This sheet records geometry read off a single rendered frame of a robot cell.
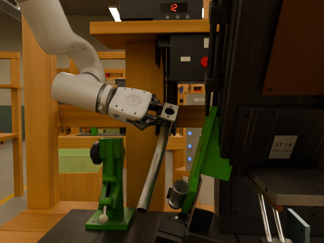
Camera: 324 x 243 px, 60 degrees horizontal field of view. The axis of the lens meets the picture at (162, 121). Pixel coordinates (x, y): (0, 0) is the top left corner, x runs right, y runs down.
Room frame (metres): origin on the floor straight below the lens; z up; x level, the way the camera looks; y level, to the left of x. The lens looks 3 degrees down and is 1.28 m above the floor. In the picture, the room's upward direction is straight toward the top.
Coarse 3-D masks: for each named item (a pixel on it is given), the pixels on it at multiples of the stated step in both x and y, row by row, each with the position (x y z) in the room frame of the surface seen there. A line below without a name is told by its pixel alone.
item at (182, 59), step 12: (180, 36) 0.90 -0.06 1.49; (192, 36) 0.90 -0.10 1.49; (204, 36) 0.90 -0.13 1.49; (216, 36) 0.90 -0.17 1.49; (180, 48) 0.90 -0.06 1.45; (192, 48) 0.90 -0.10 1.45; (204, 48) 0.90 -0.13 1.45; (216, 48) 0.90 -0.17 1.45; (180, 60) 0.90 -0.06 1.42; (192, 60) 0.90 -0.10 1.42; (204, 60) 0.89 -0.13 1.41; (180, 72) 0.90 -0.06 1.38; (192, 72) 0.90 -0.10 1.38; (204, 72) 0.90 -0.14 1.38
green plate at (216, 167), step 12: (216, 108) 0.63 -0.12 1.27; (204, 120) 0.74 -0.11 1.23; (216, 120) 0.64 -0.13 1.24; (204, 132) 0.66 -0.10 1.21; (216, 132) 0.64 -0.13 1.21; (204, 144) 0.63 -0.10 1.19; (216, 144) 0.64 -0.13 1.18; (204, 156) 0.64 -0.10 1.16; (216, 156) 0.64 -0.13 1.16; (192, 168) 0.70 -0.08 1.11; (204, 168) 0.64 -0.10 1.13; (216, 168) 0.64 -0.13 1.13; (228, 168) 0.64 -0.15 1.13; (228, 180) 0.64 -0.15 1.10
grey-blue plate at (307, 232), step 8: (288, 216) 0.61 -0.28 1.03; (296, 216) 0.58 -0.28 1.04; (288, 224) 0.61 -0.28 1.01; (296, 224) 0.57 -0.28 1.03; (304, 224) 0.54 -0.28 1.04; (288, 232) 0.61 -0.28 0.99; (296, 232) 0.57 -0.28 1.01; (304, 232) 0.53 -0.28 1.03; (296, 240) 0.57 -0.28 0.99; (304, 240) 0.53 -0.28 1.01
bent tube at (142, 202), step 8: (168, 104) 0.77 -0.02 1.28; (168, 112) 0.78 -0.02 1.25; (176, 112) 0.75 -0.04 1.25; (168, 120) 0.74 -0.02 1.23; (168, 128) 0.78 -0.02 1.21; (160, 136) 0.81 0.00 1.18; (168, 136) 0.81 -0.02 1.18; (160, 144) 0.81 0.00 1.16; (160, 152) 0.81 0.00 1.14; (152, 160) 0.80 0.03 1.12; (160, 160) 0.80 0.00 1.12; (152, 168) 0.77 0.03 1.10; (160, 168) 0.79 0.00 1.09; (152, 176) 0.75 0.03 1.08; (144, 184) 0.74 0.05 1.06; (152, 184) 0.74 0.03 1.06; (144, 192) 0.71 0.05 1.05; (152, 192) 0.72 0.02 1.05; (144, 200) 0.70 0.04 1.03; (136, 208) 0.69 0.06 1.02; (144, 208) 0.68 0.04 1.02
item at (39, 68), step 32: (32, 64) 1.05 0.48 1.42; (128, 64) 1.02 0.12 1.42; (160, 64) 1.01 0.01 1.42; (32, 96) 1.05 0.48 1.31; (160, 96) 1.01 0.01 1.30; (32, 128) 1.05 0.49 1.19; (128, 128) 1.02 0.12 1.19; (32, 160) 1.05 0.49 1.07; (128, 160) 1.02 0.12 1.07; (32, 192) 1.05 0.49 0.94; (128, 192) 1.02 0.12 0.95; (160, 192) 1.01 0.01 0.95
